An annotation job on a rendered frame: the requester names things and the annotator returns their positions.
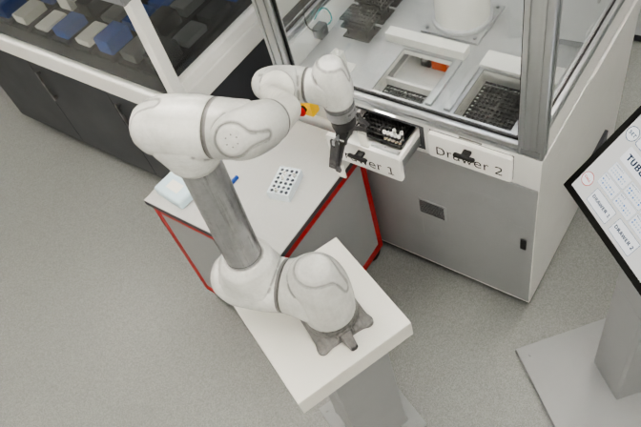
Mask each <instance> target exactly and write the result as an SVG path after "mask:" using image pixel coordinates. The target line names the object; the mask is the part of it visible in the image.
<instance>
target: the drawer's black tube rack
mask: <svg viewBox="0 0 641 427"><path fill-rule="evenodd" d="M366 114H368V115H366ZM364 117H365V118H364ZM362 118H364V119H365V120H366V121H367V122H368V123H369V126H371V127H374V128H377V129H379V130H386V131H389V132H392V129H396V134H397V135H398V134H400V131H403V135H401V136H402V137H403V139H404V141H402V145H399V143H397V144H395V141H394V142H391V138H390V141H387V139H386V140H384V138H383V136H382V135H379V134H376V133H373V132H367V137H370V138H373V139H376V140H379V141H381V142H384V143H387V144H389V145H392V146H395V147H398V148H400V149H401V148H402V146H403V144H404V143H405V141H406V140H407V138H408V137H409V136H410V134H412V132H413V131H415V128H416V127H414V126H411V125H407V124H404V123H402V122H399V121H396V120H393V119H390V118H387V117H384V116H381V115H378V114H375V113H372V112H366V113H365V114H364V115H363V117H362Z"/></svg>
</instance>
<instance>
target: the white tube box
mask: <svg viewBox="0 0 641 427"><path fill-rule="evenodd" d="M283 171H286V176H284V175H283V173H282V172H283ZM292 173H295V174H296V177H295V178H294V177H293V175H292ZM281 175H283V176H284V180H281V178H280V176H281ZM302 178H303V174H302V171H301V169H295V168H290V167H284V166H280V167H279V169H278V171H277V173H276V175H275V177H274V179H273V181H272V183H271V185H270V186H269V188H268V190H267V194H268V196H269V198H271V199H276V200H280V201H285V202H291V200H292V198H293V196H294V194H295V192H296V190H297V188H298V186H299V184H300V182H301V180H302ZM276 187H277V188H278V192H277V193H276V192H275V190H274V188H276Z"/></svg>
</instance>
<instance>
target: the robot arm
mask: <svg viewBox="0 0 641 427"><path fill-rule="evenodd" d="M251 86H252V90H253V92H254V94H255V96H256V97H258V98H259V100H253V101H251V100H249V99H241V98H231V97H223V96H212V95H208V94H203V93H190V92H174V93H163V94H159V95H155V96H153V97H150V98H147V99H145V100H143V102H142V103H140V104H139V105H137V106H136V107H135V108H134V109H133V111H132V114H131V117H130V122H129V130H130V135H131V138H132V140H133V141H134V143H135V144H136V145H137V147H138V148H139V149H140V150H142V151H143V152H145V153H146V154H150V155H153V156H154V158H155V159H157V160H158V161H159V162H160V163H162V164H163V165H164V166H165V167H166V168H168V169H169V170H170V171H171V172H172V173H173V174H175V175H177V176H179V177H181V178H182V179H183V181H184V183H185V185H186V187H187V189H188V191H189V193H190V195H191V197H192V198H193V199H194V201H195V203H196V206H197V208H198V210H199V212H200V214H201V216H202V217H203V219H204V221H205V223H206V225H207V227H208V229H209V231H210V233H211V235H212V237H213V238H214V240H215V242H216V243H217V246H218V248H219V250H220V252H221V256H220V257H219V258H218V259H217V260H216V261H215V263H214V265H213V268H212V271H211V284H212V287H213V290H214V292H215V293H216V295H217V296H219V297H220V298H221V299H222V300H224V301H225V302H227V303H229V304H231V305H233V306H237V307H240V308H244V309H249V310H254V311H260V312H267V313H280V314H286V315H290V316H292V317H295V318H297V319H299V320H300V321H301V323H302V325H303V326H304V328H305V329H306V331H307V333H308V334H309V335H310V336H311V338H312V339H313V341H314V343H315V344H316V347H317V351H318V353H319V355H320V356H326V355H327V354H328V353H329V352H330V351H331V350H332V349H333V348H334V347H336V346H338V345H339V344H341V343H342V342H343V343H344V344H345V345H346V346H347V347H348V348H349V349H350V351H351V352H352V351H353V352H354V351H355V350H357V349H358V347H359V346H358V344H357V342H356V340H355V338H354V337H353V335H355V334H356V333H358V332H359V331H361V330H363V329H366V328H370V327H371V326H372V325H373V323H374V321H373V318H372V316H370V315H369V314H367V313H366V312H365V311H364V309H363V308H362V306H361V305H360V303H359V302H358V301H357V299H356V298H355V296H354V291H353V288H352V285H351V282H350V279H349V277H348V275H347V273H346V271H345V269H344V268H343V266H342V265H341V264H340V262H339V261H337V260H336V259H335V258H334V257H332V256H331V255H329V254H324V253H319V252H312V253H306V254H302V255H300V256H298V257H295V258H288V257H283V256H280V254H279V253H278V252H276V251H275V250H274V249H273V248H272V247H271V246H270V245H269V244H268V243H267V242H266V241H265V240H263V239H261V238H259V237H256V235H255V232H254V230H253V228H252V226H251V223H250V221H249V219H248V217H247V214H246V212H245V211H244V208H243V206H242V204H241V202H240V199H239V197H238V194H237V191H236V189H235V187H234V184H233V182H232V180H231V178H230V175H229V174H228V172H227V170H226V167H225V165H224V163H223V160H236V161H245V160H250V159H254V158H256V157H259V156H261V155H263V154H265V153H267V152H269V151H271V150H272V149H274V148H275V147H276V146H277V145H278V144H279V143H280V141H281V140H282V139H283V138H285V137H286V135H287V134H288V133H289V132H290V130H291V128H292V127H293V126H294V124H295V123H296V122H297V121H298V119H299V118H300V113H301V105H300V103H311V104H316V105H319V106H322V107H324V110H325V113H326V117H327V119H328V120H329V121H330V122H331V125H332V128H333V129H334V131H335V132H336V137H335V138H334V139H332V138H331V139H330V157H329V167H330V168H332V169H335V170H336V172H338V176H341V177H343V178H346V177H347V176H346V172H345V169H344V166H343V163H341V161H342V157H343V152H344V148H345V146H346V145H347V141H348V139H349V137H350V136H351V135H352V133H353V131H358V136H359V140H360V144H361V146H363V147H366V148H367V149H368V148H369V145H368V140H367V132H369V129H367V127H369V123H368V122H367V121H366V120H365V119H364V118H362V116H361V114H360V113H359V112H357V110H356V106H355V100H354V97H353V95H354V86H353V81H352V77H351V74H350V72H349V69H348V68H347V66H346V64H345V62H344V61H343V60H342V59H341V57H339V56H338V55H336V54H332V53H329V54H325V55H322V56H321V57H319V58H318V59H317V61H316V62H315V64H314V66H313V67H301V66H292V65H276V66H268V67H264V68H262V69H260V70H258V71H256V73H255V74H254V76H253V78H252V83H251ZM357 121H358V122H359V123H361V124H362V125H361V126H355V125H356V122H357ZM340 140H344V142H341V141H340Z"/></svg>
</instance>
